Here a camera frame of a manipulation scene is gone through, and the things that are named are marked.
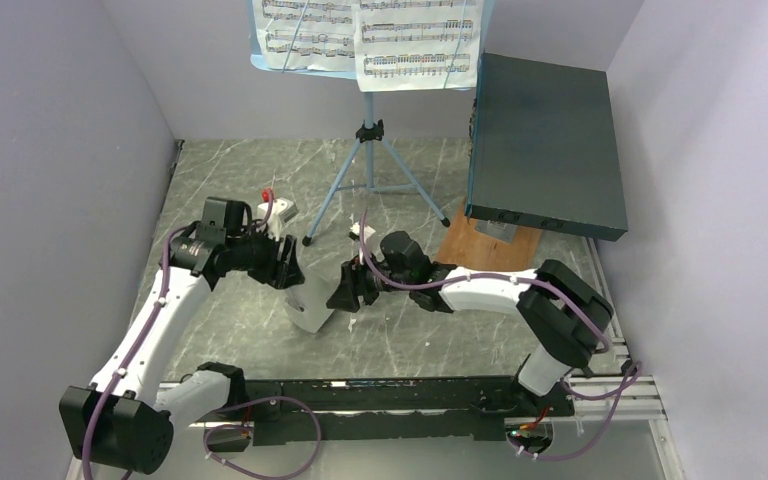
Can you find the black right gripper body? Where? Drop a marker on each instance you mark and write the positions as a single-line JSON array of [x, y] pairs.
[[371, 283]]

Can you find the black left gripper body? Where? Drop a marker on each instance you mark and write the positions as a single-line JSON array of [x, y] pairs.
[[261, 262]]

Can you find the white metronome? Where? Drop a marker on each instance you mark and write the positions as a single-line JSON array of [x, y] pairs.
[[306, 303]]

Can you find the light blue music stand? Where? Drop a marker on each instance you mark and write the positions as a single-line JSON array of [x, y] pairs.
[[371, 132]]

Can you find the sheet music page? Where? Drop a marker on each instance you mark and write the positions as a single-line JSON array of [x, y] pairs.
[[316, 35], [418, 45]]

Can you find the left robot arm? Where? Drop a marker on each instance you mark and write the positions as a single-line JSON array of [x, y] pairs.
[[122, 419]]

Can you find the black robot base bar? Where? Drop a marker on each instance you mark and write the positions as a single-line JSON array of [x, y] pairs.
[[482, 408]]

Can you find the wooden board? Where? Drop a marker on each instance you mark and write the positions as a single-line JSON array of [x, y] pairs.
[[464, 245]]

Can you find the small grey metal plate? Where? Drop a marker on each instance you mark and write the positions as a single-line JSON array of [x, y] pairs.
[[501, 231]]

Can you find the dark green metal rack unit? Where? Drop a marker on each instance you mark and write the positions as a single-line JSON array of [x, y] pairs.
[[543, 149]]

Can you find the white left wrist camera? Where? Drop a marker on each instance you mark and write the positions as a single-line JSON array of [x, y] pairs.
[[274, 213]]

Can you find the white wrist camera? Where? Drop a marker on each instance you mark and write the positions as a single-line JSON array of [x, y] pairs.
[[274, 213], [362, 235]]

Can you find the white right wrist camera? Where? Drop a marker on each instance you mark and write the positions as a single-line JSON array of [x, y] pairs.
[[362, 235]]

